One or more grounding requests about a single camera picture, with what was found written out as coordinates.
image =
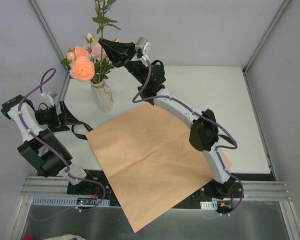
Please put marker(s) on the left white cable duct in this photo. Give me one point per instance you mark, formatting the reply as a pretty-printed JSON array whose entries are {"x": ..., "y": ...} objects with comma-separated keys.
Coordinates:
[{"x": 68, "y": 201}]

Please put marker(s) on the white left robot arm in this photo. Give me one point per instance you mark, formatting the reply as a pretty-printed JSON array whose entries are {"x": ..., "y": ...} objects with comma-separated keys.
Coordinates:
[{"x": 39, "y": 146}]

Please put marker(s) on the right aluminium corner post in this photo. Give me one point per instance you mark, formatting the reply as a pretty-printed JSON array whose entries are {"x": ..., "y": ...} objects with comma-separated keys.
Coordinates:
[{"x": 266, "y": 35}]

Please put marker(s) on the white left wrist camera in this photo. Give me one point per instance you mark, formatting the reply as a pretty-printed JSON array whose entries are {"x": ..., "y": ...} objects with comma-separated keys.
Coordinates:
[{"x": 48, "y": 99}]

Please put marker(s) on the aluminium frame rail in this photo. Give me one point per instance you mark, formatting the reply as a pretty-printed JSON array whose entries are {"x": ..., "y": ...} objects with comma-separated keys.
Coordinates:
[{"x": 252, "y": 190}]

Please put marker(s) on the right white cable duct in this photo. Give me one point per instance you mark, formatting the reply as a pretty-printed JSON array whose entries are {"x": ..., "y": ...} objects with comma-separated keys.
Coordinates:
[{"x": 216, "y": 204}]

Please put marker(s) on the green and orange wrapping paper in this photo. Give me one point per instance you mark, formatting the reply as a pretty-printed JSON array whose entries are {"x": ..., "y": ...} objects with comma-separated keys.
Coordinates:
[{"x": 149, "y": 163}]

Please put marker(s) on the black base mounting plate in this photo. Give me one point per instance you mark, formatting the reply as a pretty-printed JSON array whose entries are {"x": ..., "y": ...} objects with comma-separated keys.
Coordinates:
[{"x": 95, "y": 187}]

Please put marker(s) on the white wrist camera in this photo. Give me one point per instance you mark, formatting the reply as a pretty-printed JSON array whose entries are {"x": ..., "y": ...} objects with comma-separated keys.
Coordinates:
[
  {"x": 48, "y": 99},
  {"x": 142, "y": 46}
]

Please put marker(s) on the aluminium corner post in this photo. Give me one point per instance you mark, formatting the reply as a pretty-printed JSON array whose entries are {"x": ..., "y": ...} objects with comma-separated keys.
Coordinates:
[
  {"x": 46, "y": 28},
  {"x": 266, "y": 35}
]

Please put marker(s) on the beige cloth at bottom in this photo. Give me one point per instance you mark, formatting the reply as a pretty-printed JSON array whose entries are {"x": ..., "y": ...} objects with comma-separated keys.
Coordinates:
[{"x": 66, "y": 237}]

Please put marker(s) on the pink artificial flower bunch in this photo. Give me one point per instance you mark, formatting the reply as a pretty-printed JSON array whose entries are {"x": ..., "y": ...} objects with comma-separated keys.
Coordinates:
[{"x": 102, "y": 7}]

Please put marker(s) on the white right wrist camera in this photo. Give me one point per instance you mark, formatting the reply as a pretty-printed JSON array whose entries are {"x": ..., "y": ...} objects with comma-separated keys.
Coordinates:
[{"x": 142, "y": 46}]

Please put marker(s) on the left aluminium corner post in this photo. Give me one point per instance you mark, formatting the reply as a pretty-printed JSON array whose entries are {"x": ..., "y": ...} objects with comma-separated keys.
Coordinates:
[{"x": 46, "y": 28}]

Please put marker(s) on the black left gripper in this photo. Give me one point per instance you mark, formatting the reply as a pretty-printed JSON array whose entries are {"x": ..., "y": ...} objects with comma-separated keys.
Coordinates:
[{"x": 60, "y": 115}]

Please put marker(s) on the white cable duct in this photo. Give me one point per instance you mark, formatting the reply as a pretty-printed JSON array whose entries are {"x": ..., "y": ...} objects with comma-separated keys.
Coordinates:
[
  {"x": 216, "y": 204},
  {"x": 68, "y": 201}
]

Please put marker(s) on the white ribbed ceramic vase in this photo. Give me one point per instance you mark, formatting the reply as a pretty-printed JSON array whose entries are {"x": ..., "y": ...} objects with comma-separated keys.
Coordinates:
[{"x": 103, "y": 96}]

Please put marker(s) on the red object at bottom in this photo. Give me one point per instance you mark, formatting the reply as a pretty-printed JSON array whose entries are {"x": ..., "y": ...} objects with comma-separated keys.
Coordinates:
[{"x": 28, "y": 237}]

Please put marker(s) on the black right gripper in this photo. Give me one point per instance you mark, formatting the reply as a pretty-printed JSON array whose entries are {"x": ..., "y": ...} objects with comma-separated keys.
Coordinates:
[{"x": 131, "y": 53}]

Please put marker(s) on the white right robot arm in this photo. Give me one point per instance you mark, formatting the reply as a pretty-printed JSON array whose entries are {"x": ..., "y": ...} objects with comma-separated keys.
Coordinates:
[{"x": 204, "y": 130}]

